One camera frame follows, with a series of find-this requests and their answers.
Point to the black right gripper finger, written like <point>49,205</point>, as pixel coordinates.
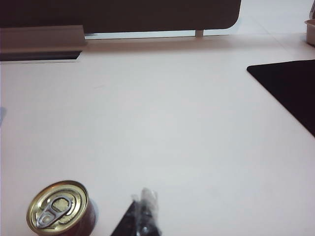
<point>142,216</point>

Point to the red tomato paste can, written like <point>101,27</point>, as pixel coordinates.
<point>61,211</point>

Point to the black desk mat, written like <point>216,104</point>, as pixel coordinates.
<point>290,86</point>

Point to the brown desk partition panel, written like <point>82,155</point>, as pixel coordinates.
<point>123,14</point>

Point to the white plastic container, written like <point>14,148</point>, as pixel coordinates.
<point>310,32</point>

